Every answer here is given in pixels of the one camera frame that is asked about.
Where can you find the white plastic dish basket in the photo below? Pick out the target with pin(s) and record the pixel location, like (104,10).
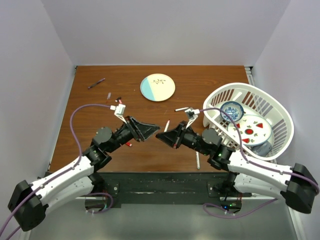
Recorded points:
(258,103)

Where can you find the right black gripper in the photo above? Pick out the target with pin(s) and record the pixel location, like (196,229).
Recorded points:
(174,137)

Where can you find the grey cup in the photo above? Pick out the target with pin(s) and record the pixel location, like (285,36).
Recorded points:
(262,150)

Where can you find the white pen red tip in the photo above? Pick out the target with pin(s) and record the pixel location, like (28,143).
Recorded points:
(167,126)

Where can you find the white pen green tip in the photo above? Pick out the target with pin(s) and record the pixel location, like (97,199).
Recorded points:
(198,166)

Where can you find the blue patterned bowl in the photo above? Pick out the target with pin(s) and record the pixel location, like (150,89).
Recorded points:
(232,111)

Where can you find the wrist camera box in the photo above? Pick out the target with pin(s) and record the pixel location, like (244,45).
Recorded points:
(119,110)
(192,115)

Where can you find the cream and teal plate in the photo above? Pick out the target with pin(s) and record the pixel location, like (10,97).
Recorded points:
(157,87)

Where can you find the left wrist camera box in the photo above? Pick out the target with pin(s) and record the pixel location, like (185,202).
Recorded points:
(119,110)

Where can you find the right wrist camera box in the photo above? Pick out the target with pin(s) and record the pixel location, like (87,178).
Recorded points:
(192,115)

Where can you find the watermelon pattern plate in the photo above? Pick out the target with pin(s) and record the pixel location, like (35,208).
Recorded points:
(254,130)

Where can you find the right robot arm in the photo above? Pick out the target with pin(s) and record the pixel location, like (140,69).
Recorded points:
(294,184)

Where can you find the purple pen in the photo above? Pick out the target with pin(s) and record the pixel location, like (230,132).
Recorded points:
(96,83)

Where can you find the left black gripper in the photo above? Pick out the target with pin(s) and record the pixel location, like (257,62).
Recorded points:
(139,131)

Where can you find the white pen black tip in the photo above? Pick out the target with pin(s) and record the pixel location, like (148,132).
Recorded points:
(181,109)

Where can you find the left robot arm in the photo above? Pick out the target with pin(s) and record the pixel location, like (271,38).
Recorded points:
(31,202)

